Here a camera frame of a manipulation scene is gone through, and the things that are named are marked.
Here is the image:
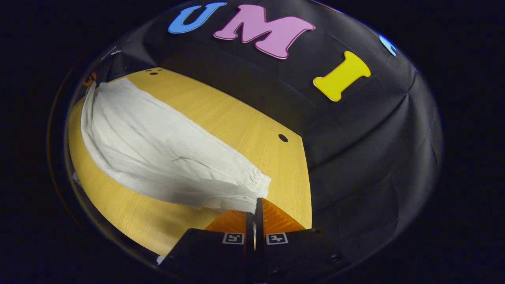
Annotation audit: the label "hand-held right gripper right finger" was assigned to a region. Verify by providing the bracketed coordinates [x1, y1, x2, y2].
[254, 197, 357, 284]

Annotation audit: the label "white jeans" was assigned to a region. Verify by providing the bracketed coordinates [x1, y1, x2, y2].
[80, 77, 272, 214]

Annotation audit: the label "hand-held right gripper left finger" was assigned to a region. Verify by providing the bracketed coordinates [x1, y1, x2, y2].
[159, 209, 255, 284]

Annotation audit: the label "black backdrop cloth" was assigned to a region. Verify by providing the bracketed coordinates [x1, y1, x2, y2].
[91, 0, 444, 253]

